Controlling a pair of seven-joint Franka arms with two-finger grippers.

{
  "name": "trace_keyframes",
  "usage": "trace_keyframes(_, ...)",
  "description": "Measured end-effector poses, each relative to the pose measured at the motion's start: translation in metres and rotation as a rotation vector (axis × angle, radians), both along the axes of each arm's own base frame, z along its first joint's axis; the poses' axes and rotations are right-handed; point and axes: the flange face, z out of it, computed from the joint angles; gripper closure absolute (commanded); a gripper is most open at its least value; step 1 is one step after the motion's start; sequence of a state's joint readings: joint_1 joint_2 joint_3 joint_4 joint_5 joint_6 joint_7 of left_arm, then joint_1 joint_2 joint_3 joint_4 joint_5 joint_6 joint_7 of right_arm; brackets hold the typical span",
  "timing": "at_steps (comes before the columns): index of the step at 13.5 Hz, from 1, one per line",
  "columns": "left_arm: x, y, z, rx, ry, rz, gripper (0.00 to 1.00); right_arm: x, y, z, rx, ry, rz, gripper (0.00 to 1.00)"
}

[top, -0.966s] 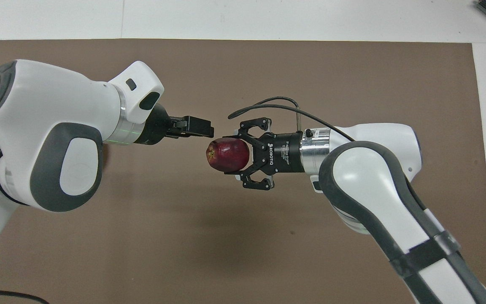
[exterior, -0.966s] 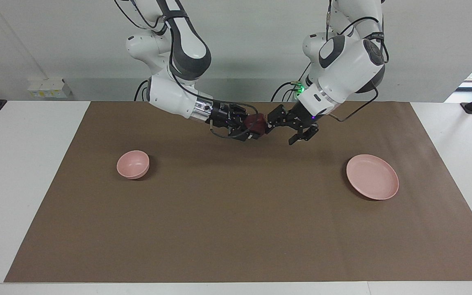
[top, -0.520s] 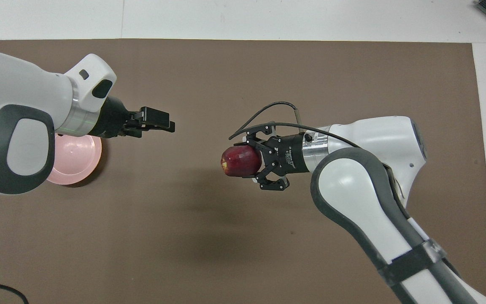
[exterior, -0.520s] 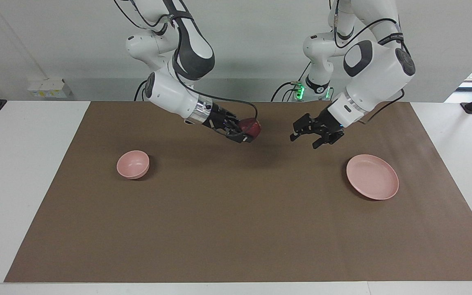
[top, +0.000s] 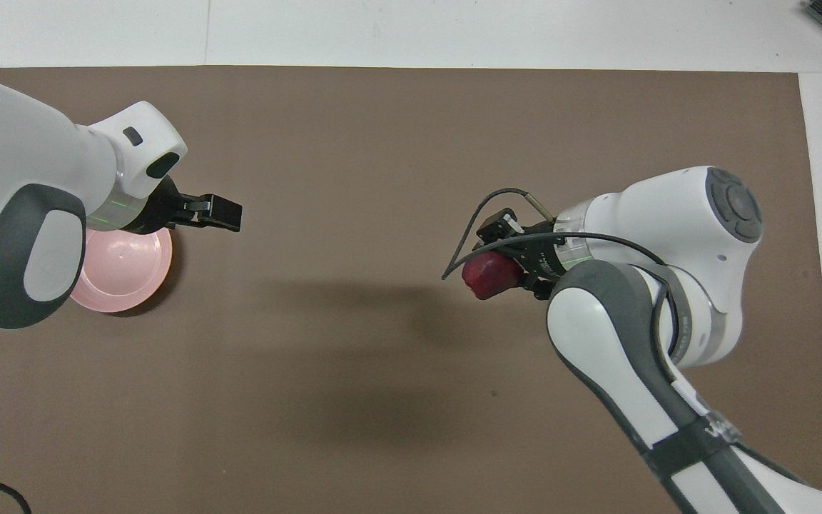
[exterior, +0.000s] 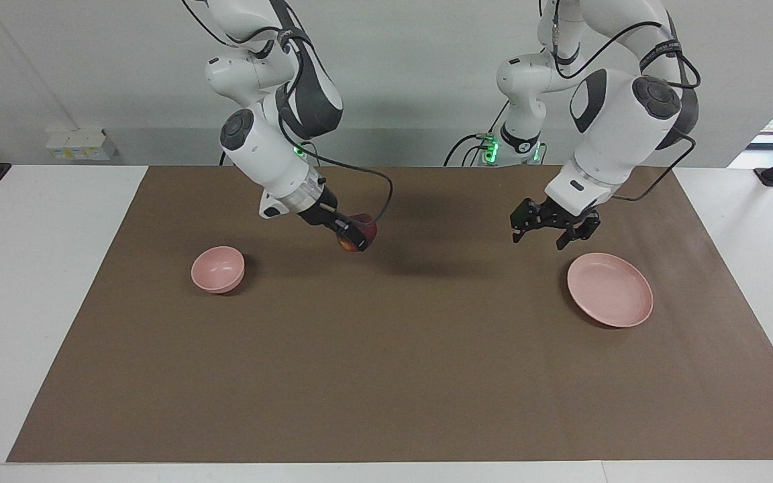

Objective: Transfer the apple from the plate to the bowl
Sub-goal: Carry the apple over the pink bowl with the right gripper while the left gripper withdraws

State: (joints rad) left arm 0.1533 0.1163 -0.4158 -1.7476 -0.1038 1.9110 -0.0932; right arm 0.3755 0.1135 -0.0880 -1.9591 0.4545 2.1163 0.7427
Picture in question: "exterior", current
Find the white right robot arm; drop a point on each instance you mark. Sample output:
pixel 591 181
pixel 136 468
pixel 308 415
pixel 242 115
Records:
pixel 266 154

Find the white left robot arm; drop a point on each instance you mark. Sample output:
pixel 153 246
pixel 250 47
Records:
pixel 614 127

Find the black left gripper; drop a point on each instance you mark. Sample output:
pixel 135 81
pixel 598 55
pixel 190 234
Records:
pixel 568 213

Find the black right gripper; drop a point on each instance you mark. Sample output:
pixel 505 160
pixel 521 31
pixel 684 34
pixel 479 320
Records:
pixel 323 211

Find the brown table mat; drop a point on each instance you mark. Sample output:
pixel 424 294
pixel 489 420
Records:
pixel 386 376

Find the pink bowl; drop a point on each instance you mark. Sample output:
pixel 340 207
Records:
pixel 217 268

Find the dark red apple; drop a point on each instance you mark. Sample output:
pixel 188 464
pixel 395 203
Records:
pixel 368 228

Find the white wall socket boxes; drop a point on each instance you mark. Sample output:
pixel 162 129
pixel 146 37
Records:
pixel 81 144

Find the pink plate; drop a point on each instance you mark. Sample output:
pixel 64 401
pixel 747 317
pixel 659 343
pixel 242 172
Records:
pixel 609 290

